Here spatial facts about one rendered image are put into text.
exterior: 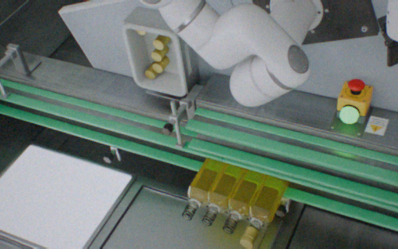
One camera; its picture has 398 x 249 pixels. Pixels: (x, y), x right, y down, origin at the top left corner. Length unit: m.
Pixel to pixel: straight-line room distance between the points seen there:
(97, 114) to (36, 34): 0.65
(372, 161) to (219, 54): 0.51
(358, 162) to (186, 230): 0.52
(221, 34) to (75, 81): 0.88
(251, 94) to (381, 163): 0.42
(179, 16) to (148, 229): 0.74
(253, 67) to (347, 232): 0.68
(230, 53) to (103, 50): 0.81
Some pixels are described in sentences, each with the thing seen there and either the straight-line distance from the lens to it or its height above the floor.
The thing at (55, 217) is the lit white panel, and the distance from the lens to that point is 1.74.
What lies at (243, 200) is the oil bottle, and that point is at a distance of 1.46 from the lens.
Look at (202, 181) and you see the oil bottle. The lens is 1.52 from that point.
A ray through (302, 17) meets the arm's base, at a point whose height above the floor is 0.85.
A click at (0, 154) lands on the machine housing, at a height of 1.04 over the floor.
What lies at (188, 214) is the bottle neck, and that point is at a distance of 1.47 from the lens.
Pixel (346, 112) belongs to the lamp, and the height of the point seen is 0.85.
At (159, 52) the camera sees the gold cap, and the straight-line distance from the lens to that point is 1.60.
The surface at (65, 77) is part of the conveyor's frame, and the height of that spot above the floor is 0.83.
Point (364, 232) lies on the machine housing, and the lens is 1.65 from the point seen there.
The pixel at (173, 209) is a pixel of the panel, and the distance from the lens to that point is 1.66.
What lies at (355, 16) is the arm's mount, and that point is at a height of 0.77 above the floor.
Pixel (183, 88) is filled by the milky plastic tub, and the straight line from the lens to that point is 1.60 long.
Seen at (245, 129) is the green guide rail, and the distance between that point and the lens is 1.48.
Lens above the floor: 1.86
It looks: 38 degrees down
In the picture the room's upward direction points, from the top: 147 degrees counter-clockwise
